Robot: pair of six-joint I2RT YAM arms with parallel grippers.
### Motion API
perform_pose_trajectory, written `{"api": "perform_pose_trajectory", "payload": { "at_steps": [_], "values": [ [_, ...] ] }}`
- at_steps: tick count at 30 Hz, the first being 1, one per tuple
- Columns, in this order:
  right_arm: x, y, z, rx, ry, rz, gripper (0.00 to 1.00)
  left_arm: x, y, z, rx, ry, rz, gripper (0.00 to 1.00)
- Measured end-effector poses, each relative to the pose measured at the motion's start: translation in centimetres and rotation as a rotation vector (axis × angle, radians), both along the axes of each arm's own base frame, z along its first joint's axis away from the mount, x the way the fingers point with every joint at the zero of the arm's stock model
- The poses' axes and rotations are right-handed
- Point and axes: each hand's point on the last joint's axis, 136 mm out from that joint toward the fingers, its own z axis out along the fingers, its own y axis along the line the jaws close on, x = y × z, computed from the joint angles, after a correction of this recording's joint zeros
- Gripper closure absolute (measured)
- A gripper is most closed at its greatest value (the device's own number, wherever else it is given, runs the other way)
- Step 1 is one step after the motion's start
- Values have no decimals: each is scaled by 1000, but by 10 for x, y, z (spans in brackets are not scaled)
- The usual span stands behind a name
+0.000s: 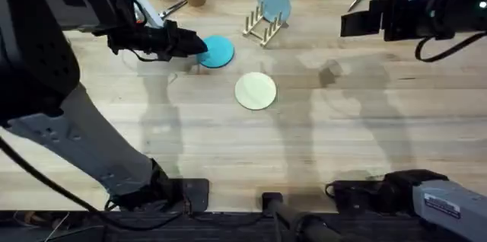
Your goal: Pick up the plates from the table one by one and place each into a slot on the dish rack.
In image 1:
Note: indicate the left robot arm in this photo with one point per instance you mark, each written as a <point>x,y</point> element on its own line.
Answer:
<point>34,63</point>

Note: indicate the light blue round plate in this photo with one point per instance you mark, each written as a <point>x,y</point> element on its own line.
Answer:
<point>274,2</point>

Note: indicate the pale yellow round plate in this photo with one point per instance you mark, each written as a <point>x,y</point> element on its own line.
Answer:
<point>255,91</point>

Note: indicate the white glue gun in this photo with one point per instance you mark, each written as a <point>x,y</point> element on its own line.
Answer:
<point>142,0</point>

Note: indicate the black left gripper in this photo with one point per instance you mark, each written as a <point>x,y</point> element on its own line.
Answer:
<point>144,40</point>

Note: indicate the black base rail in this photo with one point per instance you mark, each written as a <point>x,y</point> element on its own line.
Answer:
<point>213,230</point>

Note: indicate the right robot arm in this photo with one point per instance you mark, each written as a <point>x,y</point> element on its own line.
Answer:
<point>449,204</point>

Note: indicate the black mount pole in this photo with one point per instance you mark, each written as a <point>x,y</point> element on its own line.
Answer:
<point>289,215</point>

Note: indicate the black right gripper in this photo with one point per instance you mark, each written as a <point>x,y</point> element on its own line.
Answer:
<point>411,15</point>

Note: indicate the teal round plate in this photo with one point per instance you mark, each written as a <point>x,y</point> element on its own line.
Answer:
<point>218,51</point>

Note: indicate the small wooden peg rack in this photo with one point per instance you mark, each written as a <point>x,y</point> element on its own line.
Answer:
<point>262,29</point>

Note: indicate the metal pliers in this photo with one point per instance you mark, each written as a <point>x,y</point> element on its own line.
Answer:
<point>173,8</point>

